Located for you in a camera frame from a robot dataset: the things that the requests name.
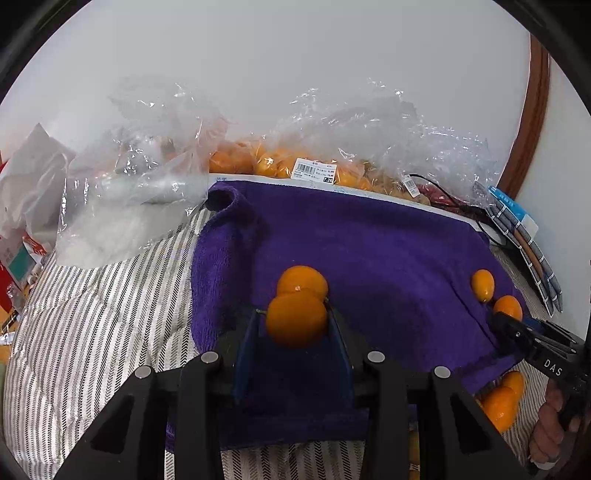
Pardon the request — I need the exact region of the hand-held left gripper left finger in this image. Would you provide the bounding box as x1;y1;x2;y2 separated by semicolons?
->
54;308;266;480

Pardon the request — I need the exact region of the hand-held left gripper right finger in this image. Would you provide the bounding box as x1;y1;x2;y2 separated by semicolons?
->
324;305;539;480

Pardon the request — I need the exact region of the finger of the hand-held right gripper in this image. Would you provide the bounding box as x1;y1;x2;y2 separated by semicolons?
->
490;312;528;357
524;316;561;334

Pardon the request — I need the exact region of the orange tangerine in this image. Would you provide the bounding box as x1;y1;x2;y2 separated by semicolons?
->
501;370;526;400
492;295;524;322
265;292;329;349
477;387;518;433
470;270;496;304
276;265;329;298

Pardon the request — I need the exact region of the person's right hand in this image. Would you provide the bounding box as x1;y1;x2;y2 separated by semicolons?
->
527;378;583;472

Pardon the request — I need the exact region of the pack of pens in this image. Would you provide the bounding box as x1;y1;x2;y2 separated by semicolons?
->
475;181;565;315

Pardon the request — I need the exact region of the purple towel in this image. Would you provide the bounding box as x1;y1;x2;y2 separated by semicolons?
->
164;181;527;455

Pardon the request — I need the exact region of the striped grey white blanket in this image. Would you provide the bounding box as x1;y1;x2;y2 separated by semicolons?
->
0;203;557;480

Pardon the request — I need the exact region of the red snack packet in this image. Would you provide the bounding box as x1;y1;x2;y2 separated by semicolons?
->
416;182;462;208

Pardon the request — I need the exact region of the empty clear plastic bag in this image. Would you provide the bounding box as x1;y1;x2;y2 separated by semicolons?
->
55;78;232;269

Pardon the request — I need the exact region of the clear bag of tangerines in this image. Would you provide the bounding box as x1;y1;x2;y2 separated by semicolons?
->
209;82;500;209

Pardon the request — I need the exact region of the red white paper package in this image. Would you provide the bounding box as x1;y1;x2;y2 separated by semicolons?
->
0;228;51;326

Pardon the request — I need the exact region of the white plastic bag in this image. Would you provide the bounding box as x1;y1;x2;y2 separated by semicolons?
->
0;122;77;243

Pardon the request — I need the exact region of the black cable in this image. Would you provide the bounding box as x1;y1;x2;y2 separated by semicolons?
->
409;174;511;250

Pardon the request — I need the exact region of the brown wooden door frame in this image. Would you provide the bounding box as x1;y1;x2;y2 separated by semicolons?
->
500;34;553;205

